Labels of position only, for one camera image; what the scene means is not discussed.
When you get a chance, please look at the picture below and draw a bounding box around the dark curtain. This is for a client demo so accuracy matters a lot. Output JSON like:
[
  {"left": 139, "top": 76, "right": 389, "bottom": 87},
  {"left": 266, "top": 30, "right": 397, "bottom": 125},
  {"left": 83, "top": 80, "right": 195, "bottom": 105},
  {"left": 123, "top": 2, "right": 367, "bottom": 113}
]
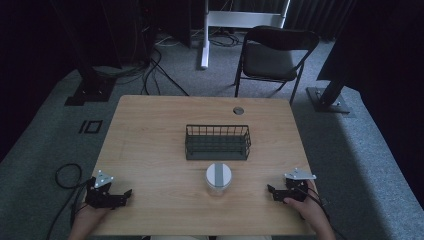
[{"left": 206, "top": 0, "right": 359, "bottom": 43}]

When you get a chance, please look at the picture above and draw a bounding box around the clear jar with white lid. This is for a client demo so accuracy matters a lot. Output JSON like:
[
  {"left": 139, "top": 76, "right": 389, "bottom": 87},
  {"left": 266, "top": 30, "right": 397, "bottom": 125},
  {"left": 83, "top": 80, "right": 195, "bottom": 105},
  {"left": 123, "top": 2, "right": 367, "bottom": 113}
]
[{"left": 204, "top": 162, "right": 233, "bottom": 197}]

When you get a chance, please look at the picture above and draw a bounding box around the white desk frame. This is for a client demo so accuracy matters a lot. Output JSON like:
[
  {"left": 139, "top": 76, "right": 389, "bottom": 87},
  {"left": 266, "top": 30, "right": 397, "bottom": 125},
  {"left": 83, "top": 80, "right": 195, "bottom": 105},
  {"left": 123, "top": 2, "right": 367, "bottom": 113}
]
[{"left": 199, "top": 0, "right": 292, "bottom": 70}]

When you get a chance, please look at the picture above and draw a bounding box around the black metal stand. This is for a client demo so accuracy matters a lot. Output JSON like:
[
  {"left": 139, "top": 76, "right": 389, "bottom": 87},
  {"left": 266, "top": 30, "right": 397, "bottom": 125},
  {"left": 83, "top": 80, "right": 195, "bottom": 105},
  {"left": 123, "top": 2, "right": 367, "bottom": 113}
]
[
  {"left": 49, "top": 0, "right": 118, "bottom": 107},
  {"left": 305, "top": 74, "right": 352, "bottom": 115}
]

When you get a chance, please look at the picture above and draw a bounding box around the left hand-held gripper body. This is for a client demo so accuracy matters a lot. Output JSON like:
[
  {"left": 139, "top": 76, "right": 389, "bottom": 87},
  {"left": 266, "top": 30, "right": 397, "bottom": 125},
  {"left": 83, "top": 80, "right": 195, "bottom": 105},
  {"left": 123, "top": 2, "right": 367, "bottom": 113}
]
[{"left": 84, "top": 169, "right": 128, "bottom": 210}]

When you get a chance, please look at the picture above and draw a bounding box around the black wire basket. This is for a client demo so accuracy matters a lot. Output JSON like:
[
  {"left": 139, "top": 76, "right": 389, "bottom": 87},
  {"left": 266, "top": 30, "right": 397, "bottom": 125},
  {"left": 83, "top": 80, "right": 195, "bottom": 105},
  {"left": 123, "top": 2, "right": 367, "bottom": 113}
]
[{"left": 184, "top": 124, "right": 252, "bottom": 162}]

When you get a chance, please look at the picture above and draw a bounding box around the black cable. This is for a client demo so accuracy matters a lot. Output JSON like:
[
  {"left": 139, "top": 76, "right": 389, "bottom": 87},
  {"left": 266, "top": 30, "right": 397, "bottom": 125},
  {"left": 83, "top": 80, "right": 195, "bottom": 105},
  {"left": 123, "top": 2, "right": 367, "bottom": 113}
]
[
  {"left": 45, "top": 162, "right": 93, "bottom": 240},
  {"left": 293, "top": 185, "right": 349, "bottom": 240}
]

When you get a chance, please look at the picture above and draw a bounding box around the person's left hand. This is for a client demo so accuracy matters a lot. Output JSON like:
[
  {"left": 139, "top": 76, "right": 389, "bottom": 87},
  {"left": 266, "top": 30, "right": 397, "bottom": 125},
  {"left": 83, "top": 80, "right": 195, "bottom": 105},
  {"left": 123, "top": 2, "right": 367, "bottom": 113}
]
[{"left": 68, "top": 203, "right": 111, "bottom": 240}]

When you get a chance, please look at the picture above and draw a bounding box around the person's right hand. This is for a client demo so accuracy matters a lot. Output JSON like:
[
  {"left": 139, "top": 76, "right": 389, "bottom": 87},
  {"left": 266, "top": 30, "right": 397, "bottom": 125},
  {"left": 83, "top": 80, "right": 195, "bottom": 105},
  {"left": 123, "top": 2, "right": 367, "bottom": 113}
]
[{"left": 283, "top": 180, "right": 329, "bottom": 231}]

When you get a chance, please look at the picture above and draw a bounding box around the black folding chair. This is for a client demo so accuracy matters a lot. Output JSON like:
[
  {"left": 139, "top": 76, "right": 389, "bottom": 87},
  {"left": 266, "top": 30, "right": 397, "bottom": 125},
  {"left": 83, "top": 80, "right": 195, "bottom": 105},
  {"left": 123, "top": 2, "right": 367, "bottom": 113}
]
[{"left": 233, "top": 25, "right": 320, "bottom": 106}]

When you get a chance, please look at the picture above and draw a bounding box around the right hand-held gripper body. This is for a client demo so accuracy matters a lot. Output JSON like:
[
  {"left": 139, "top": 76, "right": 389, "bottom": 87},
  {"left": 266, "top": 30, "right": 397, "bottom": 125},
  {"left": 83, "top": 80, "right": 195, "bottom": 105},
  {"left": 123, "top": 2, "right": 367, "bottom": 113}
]
[{"left": 271, "top": 167, "right": 317, "bottom": 204}]

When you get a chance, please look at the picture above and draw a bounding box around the bundle of floor cables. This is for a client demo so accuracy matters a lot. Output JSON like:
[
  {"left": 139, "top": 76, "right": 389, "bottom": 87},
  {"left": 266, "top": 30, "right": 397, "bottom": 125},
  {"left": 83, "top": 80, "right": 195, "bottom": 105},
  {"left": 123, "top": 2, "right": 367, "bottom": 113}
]
[{"left": 93, "top": 29, "right": 244, "bottom": 98}]

